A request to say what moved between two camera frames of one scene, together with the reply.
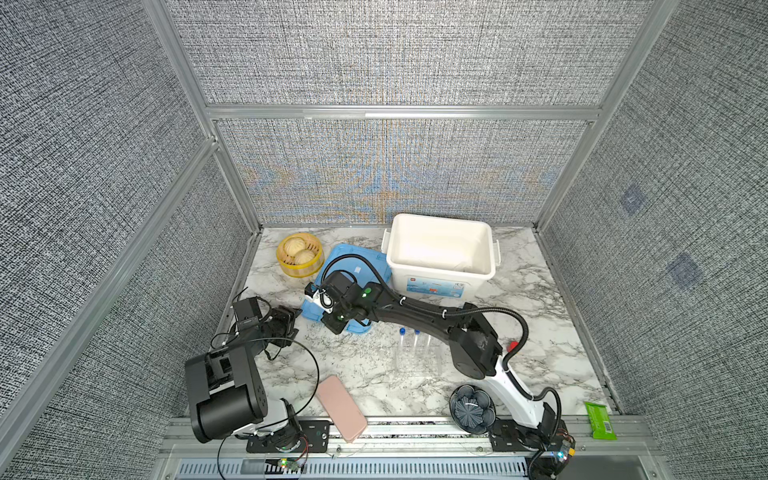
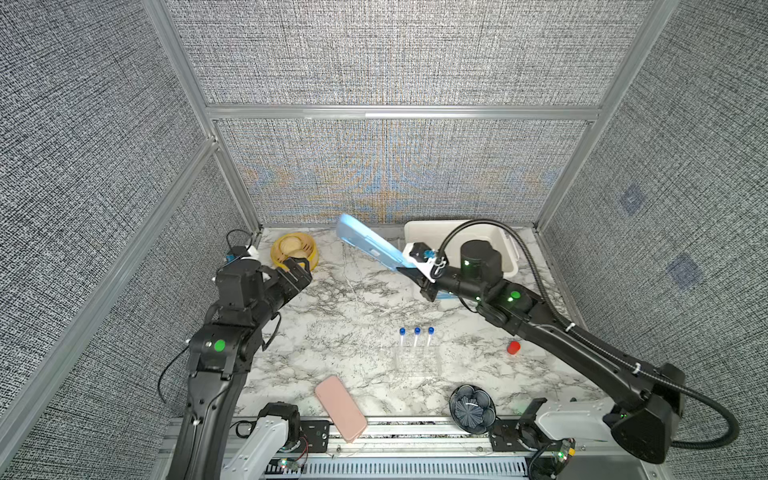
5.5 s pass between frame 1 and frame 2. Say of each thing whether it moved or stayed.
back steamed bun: stayed
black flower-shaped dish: stayed
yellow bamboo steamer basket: stayed
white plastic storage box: moved
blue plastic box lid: moved
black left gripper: moved
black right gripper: moved
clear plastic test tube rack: stayed
